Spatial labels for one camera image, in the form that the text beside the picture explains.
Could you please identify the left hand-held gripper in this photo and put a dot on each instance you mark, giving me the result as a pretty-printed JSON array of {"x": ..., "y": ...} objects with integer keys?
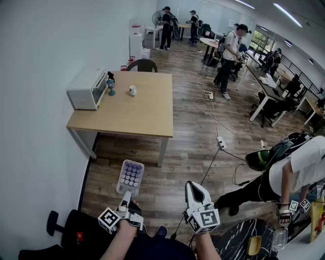
[{"x": 109, "y": 219}]

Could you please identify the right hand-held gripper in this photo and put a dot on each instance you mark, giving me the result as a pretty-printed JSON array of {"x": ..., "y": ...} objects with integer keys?
[{"x": 205, "y": 219}]

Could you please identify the purple test tube rack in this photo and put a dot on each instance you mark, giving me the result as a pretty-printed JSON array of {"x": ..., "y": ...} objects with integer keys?
[{"x": 130, "y": 175}]

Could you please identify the person's left forearm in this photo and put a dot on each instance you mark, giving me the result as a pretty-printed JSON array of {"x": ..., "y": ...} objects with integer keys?
[{"x": 122, "y": 241}]

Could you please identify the person's right forearm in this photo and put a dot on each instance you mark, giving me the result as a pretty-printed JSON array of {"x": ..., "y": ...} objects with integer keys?
[{"x": 207, "y": 245}]

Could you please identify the person's blue shoe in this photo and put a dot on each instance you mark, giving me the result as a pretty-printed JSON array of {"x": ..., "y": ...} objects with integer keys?
[{"x": 161, "y": 231}]

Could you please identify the black swivel chair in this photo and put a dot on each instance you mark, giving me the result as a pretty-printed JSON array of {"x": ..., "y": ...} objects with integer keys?
[{"x": 76, "y": 228}]

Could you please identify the white power strip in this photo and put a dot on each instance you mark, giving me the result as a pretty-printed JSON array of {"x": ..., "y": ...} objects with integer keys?
[
  {"x": 211, "y": 95},
  {"x": 221, "y": 142}
]

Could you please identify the person's dark clothing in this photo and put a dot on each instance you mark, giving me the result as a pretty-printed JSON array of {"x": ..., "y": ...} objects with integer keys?
[{"x": 157, "y": 250}]

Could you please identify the black marble table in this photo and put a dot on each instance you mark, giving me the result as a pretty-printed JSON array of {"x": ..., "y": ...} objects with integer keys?
[{"x": 238, "y": 241}]

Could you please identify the yellow tray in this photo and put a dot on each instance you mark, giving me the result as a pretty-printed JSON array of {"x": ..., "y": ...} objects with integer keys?
[{"x": 254, "y": 245}]

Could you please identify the wooden table with white legs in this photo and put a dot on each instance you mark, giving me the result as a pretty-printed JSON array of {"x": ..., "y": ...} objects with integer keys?
[{"x": 137, "y": 114}]

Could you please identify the clear plastic container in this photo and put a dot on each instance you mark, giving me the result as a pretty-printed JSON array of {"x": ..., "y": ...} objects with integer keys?
[{"x": 279, "y": 240}]

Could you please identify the white mug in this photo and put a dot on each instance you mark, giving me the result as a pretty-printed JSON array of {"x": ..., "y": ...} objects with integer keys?
[{"x": 132, "y": 90}]

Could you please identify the blue goblet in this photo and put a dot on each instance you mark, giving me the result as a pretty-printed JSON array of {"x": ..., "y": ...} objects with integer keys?
[{"x": 110, "y": 86}]

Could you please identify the white toaster oven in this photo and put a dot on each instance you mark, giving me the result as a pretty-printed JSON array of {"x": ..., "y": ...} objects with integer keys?
[{"x": 83, "y": 92}]

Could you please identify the black office chair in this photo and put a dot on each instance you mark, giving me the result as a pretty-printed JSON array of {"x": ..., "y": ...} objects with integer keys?
[{"x": 276, "y": 109}]

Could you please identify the black cloth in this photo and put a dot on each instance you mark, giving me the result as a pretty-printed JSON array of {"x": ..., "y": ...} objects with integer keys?
[{"x": 111, "y": 75}]

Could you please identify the yellow box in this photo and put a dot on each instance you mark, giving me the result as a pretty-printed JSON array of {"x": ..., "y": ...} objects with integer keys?
[{"x": 317, "y": 221}]

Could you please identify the red-capped water bottle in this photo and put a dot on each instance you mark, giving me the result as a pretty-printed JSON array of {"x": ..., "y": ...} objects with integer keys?
[
  {"x": 130, "y": 61},
  {"x": 123, "y": 68}
]

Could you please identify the dark desk with white legs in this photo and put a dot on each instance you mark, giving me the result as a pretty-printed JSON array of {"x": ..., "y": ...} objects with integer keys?
[{"x": 266, "y": 83}]

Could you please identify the brown wicker chair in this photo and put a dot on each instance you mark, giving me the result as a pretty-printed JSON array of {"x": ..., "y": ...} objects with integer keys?
[{"x": 142, "y": 66}]

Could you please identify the white box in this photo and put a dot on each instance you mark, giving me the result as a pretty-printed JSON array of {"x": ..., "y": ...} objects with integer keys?
[{"x": 145, "y": 53}]

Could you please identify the white water dispenser cabinet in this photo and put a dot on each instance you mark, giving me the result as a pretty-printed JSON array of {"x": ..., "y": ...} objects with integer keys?
[{"x": 135, "y": 47}]

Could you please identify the round table black base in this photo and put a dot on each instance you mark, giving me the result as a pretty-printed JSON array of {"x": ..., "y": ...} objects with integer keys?
[{"x": 209, "y": 41}]

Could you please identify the window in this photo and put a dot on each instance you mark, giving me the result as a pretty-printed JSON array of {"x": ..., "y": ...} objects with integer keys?
[{"x": 261, "y": 41}]

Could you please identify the clear water jug red label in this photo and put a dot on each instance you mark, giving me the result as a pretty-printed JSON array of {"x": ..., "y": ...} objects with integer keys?
[{"x": 136, "y": 28}]

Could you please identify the orange-topped desk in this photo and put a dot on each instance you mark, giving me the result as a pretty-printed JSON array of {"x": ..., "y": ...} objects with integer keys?
[{"x": 184, "y": 26}]

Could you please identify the standing fan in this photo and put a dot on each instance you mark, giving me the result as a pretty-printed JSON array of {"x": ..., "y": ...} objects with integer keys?
[{"x": 156, "y": 17}]

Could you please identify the long ceiling light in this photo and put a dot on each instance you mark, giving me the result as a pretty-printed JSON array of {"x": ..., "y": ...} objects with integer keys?
[{"x": 288, "y": 15}]

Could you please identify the white wall poster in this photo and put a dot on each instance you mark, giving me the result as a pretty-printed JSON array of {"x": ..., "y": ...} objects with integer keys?
[{"x": 231, "y": 23}]

